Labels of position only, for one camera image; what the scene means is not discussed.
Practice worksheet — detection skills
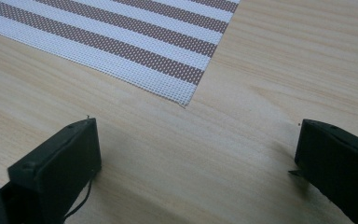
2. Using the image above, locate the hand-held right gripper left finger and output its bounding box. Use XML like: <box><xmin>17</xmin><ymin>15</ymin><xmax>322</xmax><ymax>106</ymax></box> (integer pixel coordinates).
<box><xmin>0</xmin><ymin>117</ymin><xmax>103</xmax><ymax>224</ymax></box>

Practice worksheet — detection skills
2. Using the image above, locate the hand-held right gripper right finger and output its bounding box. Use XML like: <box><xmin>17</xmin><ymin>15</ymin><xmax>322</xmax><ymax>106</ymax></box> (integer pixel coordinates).
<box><xmin>288</xmin><ymin>119</ymin><xmax>358</xmax><ymax>224</ymax></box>

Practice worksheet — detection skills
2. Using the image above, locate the brown white striped placemat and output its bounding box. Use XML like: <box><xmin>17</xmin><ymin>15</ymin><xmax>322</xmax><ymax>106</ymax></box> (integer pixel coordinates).
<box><xmin>0</xmin><ymin>0</ymin><xmax>241</xmax><ymax>108</ymax></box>

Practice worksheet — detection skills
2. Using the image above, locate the thin black gripper wire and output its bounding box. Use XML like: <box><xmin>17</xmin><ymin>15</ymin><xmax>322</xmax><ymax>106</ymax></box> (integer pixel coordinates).
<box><xmin>63</xmin><ymin>178</ymin><xmax>93</xmax><ymax>220</ymax></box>

